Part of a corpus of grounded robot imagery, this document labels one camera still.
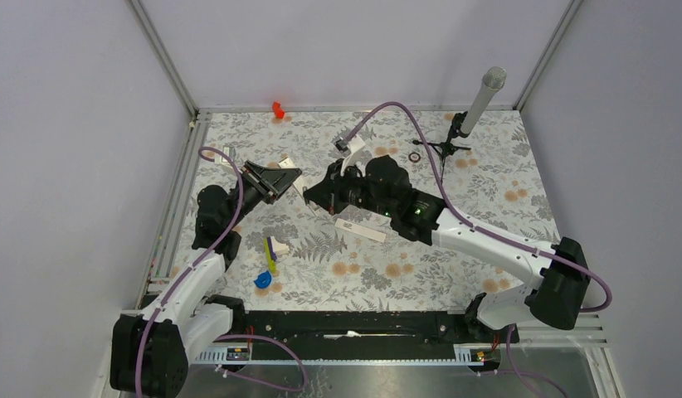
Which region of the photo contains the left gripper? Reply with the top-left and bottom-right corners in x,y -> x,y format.
225,160 -> 301,230

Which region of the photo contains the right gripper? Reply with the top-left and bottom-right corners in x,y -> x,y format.
304,158 -> 395,218

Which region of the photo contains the white remote battery cover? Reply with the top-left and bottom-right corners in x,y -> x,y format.
334,219 -> 387,243

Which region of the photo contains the white remote control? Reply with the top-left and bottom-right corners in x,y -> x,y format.
278,157 -> 318,216

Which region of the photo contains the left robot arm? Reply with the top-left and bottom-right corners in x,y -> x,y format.
109,162 -> 302,397

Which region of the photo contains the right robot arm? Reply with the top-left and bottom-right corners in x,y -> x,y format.
304,156 -> 591,342

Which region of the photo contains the red toy block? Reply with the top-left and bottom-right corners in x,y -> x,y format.
271,101 -> 285,119

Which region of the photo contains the poker chip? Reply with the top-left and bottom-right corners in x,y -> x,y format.
408,152 -> 421,163

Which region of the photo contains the black microphone tripod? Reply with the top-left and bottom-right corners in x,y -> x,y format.
426,111 -> 470,181

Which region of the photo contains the floral tablecloth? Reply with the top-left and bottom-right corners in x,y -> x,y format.
159,107 -> 560,311

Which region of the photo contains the grey microphone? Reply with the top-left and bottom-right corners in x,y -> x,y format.
458,66 -> 507,138

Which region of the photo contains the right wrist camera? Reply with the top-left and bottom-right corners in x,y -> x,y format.
334,134 -> 365,176

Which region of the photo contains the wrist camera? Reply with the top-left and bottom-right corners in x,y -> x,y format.
214,146 -> 236,169
334,134 -> 365,176

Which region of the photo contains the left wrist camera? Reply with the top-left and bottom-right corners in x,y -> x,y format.
214,146 -> 236,169

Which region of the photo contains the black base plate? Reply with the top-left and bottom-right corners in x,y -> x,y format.
229,311 -> 519,362

